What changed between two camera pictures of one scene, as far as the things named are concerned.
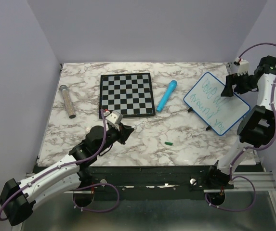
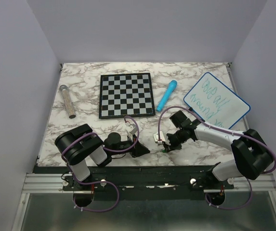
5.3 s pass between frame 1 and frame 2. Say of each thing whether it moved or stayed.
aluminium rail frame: stayed
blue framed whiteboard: stayed
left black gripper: moved
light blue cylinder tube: stayed
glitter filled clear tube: stayed
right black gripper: moved
